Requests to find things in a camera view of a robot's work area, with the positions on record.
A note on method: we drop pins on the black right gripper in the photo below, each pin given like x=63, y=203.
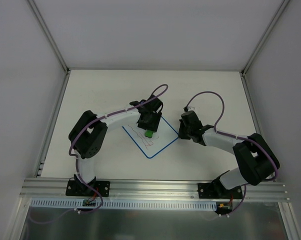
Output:
x=184, y=131

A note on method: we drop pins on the aluminium corner frame post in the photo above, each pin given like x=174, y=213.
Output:
x=267, y=32
x=47, y=34

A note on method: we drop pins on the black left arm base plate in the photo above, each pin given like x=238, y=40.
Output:
x=75, y=188

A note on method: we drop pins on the green whiteboard eraser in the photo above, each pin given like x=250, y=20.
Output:
x=148, y=134

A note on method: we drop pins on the aluminium corner frame post left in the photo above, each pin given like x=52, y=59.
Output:
x=47, y=34

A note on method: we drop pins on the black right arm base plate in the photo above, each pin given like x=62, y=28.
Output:
x=215, y=190

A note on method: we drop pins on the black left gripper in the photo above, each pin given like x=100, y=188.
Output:
x=148, y=124

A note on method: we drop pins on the aluminium front rail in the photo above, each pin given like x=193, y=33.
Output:
x=170, y=190

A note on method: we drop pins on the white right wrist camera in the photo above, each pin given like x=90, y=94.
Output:
x=189, y=108

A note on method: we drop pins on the aluminium corner frame post right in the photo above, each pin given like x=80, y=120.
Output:
x=267, y=32

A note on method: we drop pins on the blue-framed small whiteboard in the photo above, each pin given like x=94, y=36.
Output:
x=150, y=147

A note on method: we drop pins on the white slotted cable duct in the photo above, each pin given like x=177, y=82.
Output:
x=124, y=204

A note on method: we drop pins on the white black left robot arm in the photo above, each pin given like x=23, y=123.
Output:
x=88, y=134

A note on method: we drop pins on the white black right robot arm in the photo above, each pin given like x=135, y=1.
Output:
x=255, y=160

